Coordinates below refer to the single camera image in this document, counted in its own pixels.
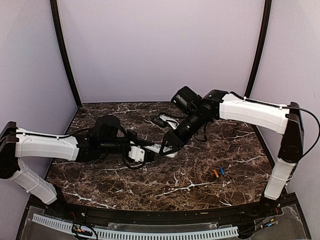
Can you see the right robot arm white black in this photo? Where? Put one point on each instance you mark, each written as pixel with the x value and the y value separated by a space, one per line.
pixel 219 104

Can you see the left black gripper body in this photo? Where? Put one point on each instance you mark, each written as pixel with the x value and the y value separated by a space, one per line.
pixel 133 135

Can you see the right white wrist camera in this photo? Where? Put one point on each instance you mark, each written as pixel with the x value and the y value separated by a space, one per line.
pixel 164 121

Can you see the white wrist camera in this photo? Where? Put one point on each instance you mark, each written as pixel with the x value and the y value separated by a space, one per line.
pixel 164 121
pixel 137 154

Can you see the white remote control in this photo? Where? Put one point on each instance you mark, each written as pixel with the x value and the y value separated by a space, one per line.
pixel 157 149

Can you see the right black frame post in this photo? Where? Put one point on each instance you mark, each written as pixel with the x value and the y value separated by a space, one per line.
pixel 259 48

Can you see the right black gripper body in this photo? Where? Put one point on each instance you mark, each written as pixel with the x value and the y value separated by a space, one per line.
pixel 181 141

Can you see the orange AAA battery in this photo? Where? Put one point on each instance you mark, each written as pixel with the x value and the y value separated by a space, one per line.
pixel 216 173

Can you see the white slotted cable duct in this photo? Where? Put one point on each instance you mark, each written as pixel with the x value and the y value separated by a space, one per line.
pixel 99 233

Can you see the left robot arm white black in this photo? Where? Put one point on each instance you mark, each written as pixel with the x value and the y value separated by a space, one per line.
pixel 107 137

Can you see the black frame post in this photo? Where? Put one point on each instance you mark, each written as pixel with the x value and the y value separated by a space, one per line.
pixel 63 52
pixel 259 48

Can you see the left black frame post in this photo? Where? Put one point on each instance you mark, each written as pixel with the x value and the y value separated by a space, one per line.
pixel 63 52

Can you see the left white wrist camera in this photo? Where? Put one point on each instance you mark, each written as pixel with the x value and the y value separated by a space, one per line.
pixel 137 154

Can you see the black front rail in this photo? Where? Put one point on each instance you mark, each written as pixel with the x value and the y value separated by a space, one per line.
pixel 238 215

